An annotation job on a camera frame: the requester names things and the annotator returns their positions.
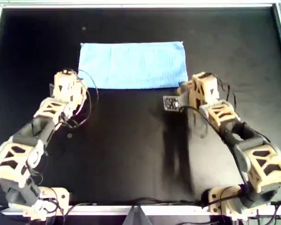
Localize black right camera cable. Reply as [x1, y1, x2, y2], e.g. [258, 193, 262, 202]
[179, 105, 208, 139]

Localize light blue microfibre cloth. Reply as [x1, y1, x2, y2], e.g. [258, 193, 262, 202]
[77, 41, 188, 90]

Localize grey right camera bracket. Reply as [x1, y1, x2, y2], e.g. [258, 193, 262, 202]
[177, 88, 191, 110]

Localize aluminium table frame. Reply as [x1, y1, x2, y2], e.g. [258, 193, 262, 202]
[0, 0, 281, 216]

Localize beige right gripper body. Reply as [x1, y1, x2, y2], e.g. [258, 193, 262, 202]
[177, 79, 192, 94]

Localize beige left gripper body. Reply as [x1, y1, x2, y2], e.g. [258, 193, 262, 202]
[79, 81, 88, 106]

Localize right wrist camera circuit board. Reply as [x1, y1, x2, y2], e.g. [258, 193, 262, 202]
[163, 94, 181, 113]

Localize grey front camera stand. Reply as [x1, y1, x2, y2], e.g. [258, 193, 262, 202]
[123, 205, 152, 225]

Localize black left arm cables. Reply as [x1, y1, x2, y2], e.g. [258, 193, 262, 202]
[58, 69, 99, 129]

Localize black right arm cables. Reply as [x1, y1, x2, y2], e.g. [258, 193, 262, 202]
[215, 75, 237, 111]

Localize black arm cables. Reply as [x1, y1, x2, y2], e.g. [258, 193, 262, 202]
[58, 69, 99, 129]
[215, 75, 237, 111]

